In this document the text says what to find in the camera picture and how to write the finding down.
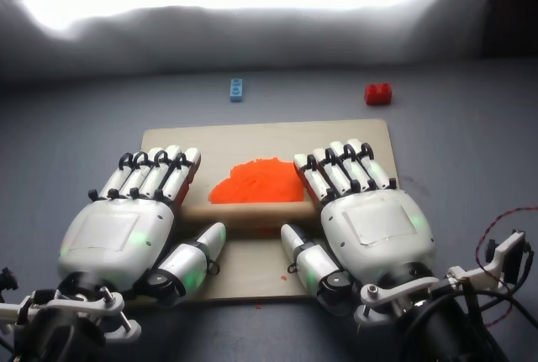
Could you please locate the orange play dough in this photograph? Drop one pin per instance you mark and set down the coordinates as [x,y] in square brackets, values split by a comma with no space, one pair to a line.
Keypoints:
[256,185]

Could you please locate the light wooden board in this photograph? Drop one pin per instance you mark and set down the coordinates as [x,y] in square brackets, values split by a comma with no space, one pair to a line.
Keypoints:
[260,139]

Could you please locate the wooden rolling pin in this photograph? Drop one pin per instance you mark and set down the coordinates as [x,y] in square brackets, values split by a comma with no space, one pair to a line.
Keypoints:
[252,213]

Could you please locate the grey table cloth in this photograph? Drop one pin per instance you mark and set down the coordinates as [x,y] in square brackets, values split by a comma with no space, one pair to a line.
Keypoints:
[63,127]

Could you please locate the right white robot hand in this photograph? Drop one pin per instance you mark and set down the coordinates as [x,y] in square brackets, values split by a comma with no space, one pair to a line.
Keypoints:
[378,227]

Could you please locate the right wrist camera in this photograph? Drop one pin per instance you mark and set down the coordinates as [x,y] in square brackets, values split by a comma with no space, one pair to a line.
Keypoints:
[521,265]

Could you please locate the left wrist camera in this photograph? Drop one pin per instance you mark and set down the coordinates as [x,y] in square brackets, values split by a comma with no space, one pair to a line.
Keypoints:
[8,282]

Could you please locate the red studded toy block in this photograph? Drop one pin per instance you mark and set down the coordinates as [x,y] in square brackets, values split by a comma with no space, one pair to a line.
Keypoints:
[378,95]

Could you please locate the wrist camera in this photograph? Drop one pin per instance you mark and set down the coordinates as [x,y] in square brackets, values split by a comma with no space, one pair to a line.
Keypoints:
[8,282]
[521,265]

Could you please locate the light blue toy block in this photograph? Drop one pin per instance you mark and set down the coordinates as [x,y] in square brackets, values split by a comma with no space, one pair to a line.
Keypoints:
[236,91]

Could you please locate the white backdrop sheet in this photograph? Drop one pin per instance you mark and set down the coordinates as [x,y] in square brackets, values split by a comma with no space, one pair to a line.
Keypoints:
[252,43]

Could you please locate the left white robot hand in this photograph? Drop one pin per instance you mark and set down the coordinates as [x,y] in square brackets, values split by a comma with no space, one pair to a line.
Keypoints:
[109,236]

